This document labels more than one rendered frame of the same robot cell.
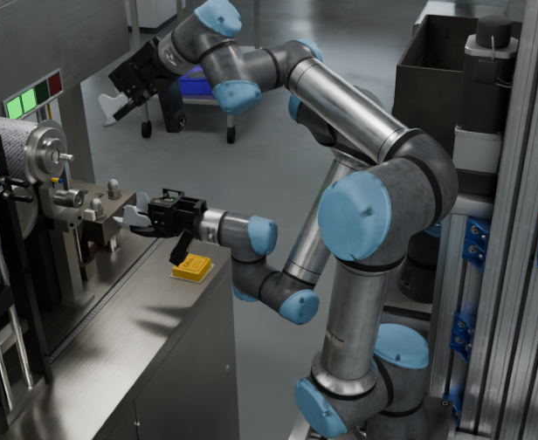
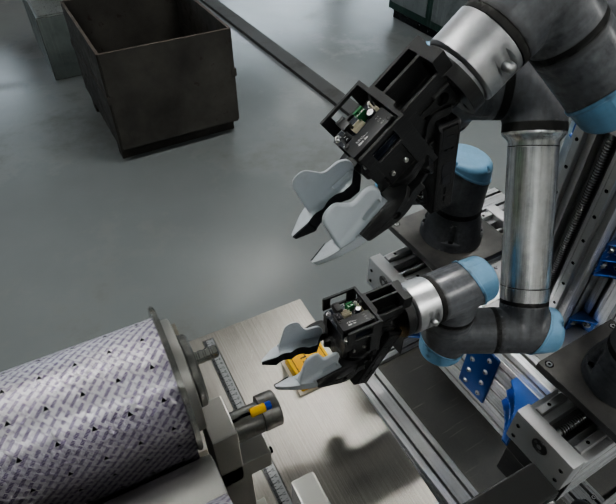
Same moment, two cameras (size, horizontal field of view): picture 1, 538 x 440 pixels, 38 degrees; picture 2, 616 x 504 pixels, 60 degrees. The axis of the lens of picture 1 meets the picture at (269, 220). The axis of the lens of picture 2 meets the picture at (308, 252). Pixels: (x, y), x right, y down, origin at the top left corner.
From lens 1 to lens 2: 1.35 m
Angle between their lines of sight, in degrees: 40
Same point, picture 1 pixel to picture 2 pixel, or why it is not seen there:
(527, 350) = not seen: outside the picture
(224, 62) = not seen: outside the picture
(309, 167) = (43, 187)
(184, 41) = (542, 22)
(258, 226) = (484, 272)
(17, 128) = (118, 372)
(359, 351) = not seen: outside the picture
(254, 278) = (483, 334)
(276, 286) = (522, 327)
